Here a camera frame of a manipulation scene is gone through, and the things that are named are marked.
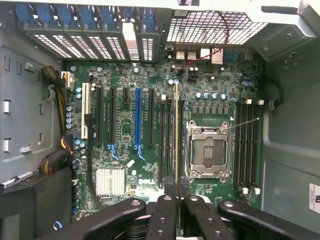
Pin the short black expansion slot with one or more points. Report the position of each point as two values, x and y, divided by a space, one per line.
125 96

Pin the long black expansion slot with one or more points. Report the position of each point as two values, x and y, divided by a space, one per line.
113 115
100 115
151 115

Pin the silver finned chipset heatsink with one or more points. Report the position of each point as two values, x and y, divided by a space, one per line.
110 182

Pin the silver rear port block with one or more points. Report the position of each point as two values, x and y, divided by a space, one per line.
197 55

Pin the silver CPU socket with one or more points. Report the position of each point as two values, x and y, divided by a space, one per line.
208 150

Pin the grey open PC case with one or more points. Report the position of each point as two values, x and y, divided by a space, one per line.
287 125

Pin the white expansion slot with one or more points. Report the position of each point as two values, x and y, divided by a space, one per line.
85 100

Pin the blue expansion slot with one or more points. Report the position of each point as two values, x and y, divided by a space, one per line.
138 115

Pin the white label sticker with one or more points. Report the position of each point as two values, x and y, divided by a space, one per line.
315 197

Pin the thin metal locking lever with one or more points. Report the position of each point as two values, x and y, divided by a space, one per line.
246 123

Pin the green Dell motherboard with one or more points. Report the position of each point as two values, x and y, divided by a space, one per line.
125 155

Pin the white power connector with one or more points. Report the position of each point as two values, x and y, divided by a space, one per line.
67 79

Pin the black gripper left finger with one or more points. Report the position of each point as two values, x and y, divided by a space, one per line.
160 220

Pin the metal fan grille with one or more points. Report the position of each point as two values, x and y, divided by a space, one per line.
212 27

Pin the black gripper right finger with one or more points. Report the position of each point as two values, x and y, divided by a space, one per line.
200 222

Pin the black RAM slot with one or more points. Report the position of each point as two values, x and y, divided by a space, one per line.
182 135
174 135
238 145
244 145
169 135
162 135
255 145
250 145

